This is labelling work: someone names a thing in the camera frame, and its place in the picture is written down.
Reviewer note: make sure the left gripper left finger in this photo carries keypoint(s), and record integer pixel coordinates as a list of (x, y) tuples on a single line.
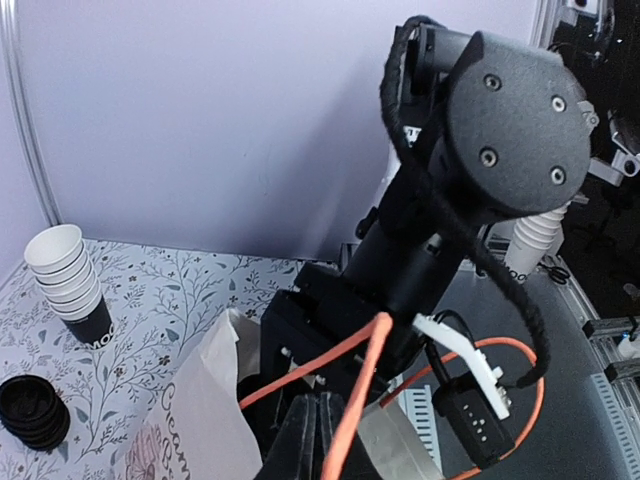
[(293, 454)]

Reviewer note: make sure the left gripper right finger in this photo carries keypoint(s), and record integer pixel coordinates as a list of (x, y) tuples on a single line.
[(343, 453)]

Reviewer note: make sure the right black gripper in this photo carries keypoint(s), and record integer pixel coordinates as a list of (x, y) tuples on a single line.
[(320, 312)]

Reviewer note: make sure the white paper bag orange handles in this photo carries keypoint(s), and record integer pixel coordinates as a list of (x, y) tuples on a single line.
[(194, 432)]

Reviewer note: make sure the stack of paper cups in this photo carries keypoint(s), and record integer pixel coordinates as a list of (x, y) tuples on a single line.
[(65, 274)]

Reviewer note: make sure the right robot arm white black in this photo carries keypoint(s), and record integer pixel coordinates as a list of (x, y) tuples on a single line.
[(486, 130)]

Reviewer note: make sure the floral table mat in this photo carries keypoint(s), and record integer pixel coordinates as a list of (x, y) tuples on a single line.
[(161, 302)]

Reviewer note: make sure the stack of black cup lids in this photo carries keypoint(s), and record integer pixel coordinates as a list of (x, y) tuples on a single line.
[(33, 412)]

